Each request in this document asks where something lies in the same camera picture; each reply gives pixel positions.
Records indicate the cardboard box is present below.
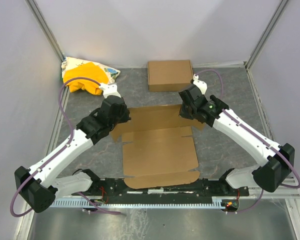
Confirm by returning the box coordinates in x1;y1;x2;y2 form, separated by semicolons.
111;104;205;190
147;60;193;92

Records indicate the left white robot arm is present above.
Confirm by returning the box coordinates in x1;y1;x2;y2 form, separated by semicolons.
12;93;131;213

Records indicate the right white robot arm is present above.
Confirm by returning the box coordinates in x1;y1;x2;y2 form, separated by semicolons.
178;81;295;193

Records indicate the folded cardboard box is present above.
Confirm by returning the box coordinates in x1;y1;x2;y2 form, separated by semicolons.
147;60;193;92

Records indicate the yellow cloth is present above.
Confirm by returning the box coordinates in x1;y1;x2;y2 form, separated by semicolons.
62;62;109;96

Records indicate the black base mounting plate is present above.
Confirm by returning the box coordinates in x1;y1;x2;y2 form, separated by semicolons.
83;178;250;205

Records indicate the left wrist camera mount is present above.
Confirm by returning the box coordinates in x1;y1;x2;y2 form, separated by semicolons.
99;83;122;99

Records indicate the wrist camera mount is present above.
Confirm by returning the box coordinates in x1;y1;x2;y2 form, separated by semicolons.
99;83;122;99
191;74;208;95

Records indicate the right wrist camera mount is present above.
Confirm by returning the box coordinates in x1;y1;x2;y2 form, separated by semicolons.
191;74;208;95

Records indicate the slotted cable duct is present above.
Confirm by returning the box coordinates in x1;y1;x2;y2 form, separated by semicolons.
49;197;228;208

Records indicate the right aluminium corner post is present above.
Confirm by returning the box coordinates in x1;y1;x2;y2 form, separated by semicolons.
244;0;290;71

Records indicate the aluminium corner post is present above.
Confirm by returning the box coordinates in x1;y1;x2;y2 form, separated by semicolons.
25;0;65;62
244;0;290;71

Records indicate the left aluminium corner post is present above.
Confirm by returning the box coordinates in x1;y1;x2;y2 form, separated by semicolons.
25;0;65;62

